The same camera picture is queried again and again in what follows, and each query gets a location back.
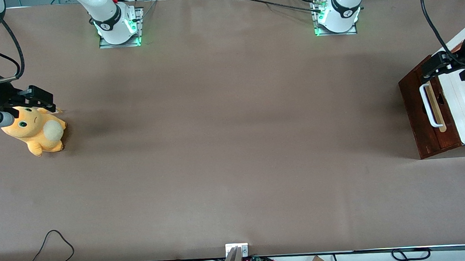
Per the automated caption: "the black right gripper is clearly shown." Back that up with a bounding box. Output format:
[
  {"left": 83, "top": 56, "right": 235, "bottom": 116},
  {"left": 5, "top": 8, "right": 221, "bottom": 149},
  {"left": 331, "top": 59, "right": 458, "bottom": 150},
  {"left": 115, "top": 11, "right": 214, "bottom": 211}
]
[{"left": 0, "top": 66, "right": 57, "bottom": 116}]

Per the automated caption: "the dark wood drawer white handle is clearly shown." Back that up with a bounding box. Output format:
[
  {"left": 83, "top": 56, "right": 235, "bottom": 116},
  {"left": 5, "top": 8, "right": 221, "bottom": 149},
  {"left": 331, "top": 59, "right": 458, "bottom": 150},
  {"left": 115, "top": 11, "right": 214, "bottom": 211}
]
[{"left": 397, "top": 53, "right": 464, "bottom": 158}]

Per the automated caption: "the orange plush toy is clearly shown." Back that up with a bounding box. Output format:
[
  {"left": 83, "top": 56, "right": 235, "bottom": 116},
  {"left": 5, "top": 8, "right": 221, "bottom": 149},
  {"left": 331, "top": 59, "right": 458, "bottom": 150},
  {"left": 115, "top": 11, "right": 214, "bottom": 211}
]
[{"left": 0, "top": 102, "right": 69, "bottom": 160}]

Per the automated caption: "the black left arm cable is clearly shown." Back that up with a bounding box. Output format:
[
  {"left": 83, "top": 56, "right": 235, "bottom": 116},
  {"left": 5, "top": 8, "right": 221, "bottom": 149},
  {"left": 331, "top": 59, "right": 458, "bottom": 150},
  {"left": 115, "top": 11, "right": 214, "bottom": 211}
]
[{"left": 420, "top": 0, "right": 465, "bottom": 72}]

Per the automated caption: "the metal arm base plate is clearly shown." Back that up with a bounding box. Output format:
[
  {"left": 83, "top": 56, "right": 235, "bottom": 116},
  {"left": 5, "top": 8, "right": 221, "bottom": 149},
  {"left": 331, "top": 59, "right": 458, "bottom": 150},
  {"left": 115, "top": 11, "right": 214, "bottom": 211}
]
[
  {"left": 311, "top": 0, "right": 358, "bottom": 38},
  {"left": 96, "top": 7, "right": 146, "bottom": 49}
]

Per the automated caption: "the thin black cable loop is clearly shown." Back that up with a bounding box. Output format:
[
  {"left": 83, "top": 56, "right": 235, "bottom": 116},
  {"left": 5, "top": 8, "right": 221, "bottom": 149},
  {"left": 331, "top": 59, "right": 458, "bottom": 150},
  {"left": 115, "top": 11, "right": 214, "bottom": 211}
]
[{"left": 28, "top": 228, "right": 76, "bottom": 261}]

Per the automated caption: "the thin grey wire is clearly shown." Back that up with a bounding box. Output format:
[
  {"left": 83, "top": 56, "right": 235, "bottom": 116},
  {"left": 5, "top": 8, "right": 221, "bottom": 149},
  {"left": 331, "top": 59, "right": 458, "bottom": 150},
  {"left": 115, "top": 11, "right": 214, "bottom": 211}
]
[{"left": 138, "top": 0, "right": 161, "bottom": 31}]

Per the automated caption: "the black oval cable loop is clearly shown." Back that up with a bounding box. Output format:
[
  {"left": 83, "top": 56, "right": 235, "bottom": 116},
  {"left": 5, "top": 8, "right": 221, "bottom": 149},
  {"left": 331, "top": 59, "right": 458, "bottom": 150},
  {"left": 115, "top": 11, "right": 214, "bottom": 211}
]
[{"left": 390, "top": 246, "right": 432, "bottom": 261}]

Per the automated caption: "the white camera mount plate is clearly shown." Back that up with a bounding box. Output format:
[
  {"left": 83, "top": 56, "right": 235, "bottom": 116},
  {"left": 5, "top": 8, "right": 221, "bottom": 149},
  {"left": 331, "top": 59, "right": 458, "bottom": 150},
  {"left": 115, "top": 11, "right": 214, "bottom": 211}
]
[{"left": 225, "top": 243, "right": 249, "bottom": 259}]

